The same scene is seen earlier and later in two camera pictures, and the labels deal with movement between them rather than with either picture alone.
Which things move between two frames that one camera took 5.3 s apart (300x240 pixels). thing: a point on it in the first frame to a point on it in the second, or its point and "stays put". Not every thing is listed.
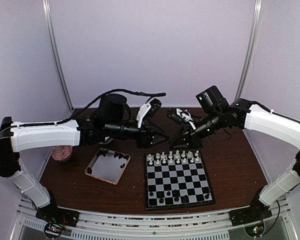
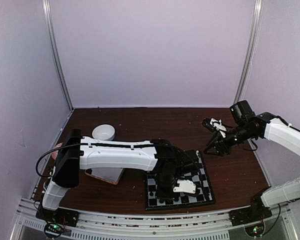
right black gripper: [190, 137] to [218, 143]
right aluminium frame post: [251, 51] stays put
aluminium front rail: [94, 225] stays put
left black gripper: [146, 136] to [162, 195]
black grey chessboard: [179, 179] stays put
